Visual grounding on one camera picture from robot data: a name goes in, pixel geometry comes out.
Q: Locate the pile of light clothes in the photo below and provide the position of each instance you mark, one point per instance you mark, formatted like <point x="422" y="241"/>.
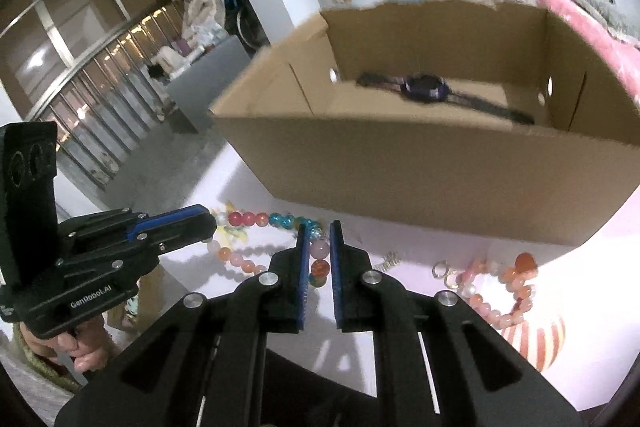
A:
<point x="205" y="7"/>

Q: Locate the pink blanket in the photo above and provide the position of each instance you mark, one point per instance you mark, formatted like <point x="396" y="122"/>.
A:
<point x="590" y="32"/>

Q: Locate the brown cardboard box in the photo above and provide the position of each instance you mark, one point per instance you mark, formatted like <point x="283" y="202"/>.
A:
<point x="400" y="167"/>

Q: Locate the metal window railing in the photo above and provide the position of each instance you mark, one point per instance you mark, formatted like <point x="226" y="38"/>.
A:
<point x="100" y="107"/>

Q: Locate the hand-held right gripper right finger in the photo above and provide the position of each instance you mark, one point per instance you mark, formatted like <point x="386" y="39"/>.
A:
<point x="336" y="267"/>

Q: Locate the grey cabinet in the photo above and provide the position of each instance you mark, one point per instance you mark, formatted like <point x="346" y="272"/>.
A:
<point x="210" y="82"/>

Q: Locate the person's left forearm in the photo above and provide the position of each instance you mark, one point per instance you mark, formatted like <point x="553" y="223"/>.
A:
<point x="30" y="382"/>

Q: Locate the purple black wristwatch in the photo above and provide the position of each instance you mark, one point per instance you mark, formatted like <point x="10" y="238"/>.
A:
<point x="425" y="87"/>

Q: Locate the grey fluffy blanket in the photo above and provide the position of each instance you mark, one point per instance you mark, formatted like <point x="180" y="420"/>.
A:
<point x="605" y="9"/>

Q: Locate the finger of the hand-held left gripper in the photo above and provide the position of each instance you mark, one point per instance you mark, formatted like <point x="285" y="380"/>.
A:
<point x="165" y="218"/>
<point x="190" y="232"/>

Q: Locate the pink printed table cover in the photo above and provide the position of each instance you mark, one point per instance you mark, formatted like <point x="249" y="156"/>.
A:
<point x="575" y="297"/>

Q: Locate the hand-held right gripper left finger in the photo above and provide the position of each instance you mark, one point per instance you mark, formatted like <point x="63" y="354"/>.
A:
<point x="303" y="257"/>

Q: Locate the yellow hair clip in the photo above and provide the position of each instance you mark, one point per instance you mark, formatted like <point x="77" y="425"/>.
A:
<point x="232" y="232"/>

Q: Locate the person's left hand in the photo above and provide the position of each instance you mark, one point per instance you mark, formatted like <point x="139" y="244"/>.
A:
<point x="92" y="347"/>

